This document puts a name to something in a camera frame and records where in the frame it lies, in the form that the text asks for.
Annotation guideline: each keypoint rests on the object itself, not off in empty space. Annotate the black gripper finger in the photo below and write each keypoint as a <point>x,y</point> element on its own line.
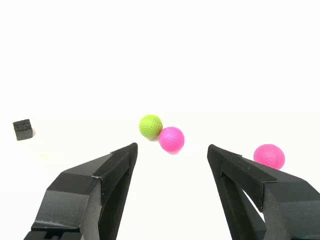
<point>287,205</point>
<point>75,200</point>

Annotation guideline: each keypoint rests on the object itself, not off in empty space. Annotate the black foam cube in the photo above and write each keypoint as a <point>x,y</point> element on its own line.
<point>23,130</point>

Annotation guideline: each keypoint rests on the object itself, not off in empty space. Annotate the pink golf ball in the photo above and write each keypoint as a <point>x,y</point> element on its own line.
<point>172,140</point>
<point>270,155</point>

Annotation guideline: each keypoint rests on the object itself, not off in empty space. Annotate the green golf ball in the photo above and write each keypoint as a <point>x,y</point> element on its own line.
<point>150,126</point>

